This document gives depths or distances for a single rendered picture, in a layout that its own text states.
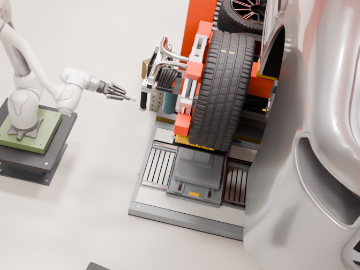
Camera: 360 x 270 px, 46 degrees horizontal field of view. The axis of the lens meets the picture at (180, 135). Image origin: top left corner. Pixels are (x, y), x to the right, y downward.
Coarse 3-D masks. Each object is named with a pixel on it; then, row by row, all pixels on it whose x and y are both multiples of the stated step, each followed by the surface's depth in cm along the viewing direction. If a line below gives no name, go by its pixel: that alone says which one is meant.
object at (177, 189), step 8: (176, 152) 297; (176, 160) 295; (224, 160) 301; (224, 168) 294; (168, 184) 279; (176, 184) 280; (184, 184) 281; (192, 184) 284; (168, 192) 278; (176, 192) 277; (184, 192) 279; (192, 192) 276; (200, 192) 281; (208, 192) 278; (216, 192) 282; (192, 200) 280; (200, 200) 278; (208, 200) 277; (216, 200) 276
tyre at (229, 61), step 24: (216, 48) 215; (240, 48) 217; (216, 72) 210; (240, 72) 211; (216, 96) 211; (240, 96) 210; (192, 120) 219; (216, 120) 215; (192, 144) 241; (216, 144) 229
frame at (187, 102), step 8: (200, 40) 229; (200, 48) 251; (192, 56) 217; (200, 56) 218; (184, 88) 216; (192, 88) 216; (184, 96) 217; (192, 96) 217; (184, 104) 218; (192, 104) 266
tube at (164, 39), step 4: (164, 36) 242; (164, 40) 240; (160, 44) 238; (164, 44) 239; (160, 48) 236; (164, 48) 236; (192, 48) 227; (164, 52) 234; (168, 52) 234; (172, 56) 233; (176, 56) 233; (180, 56) 233; (184, 56) 233; (184, 60) 233; (188, 60) 232
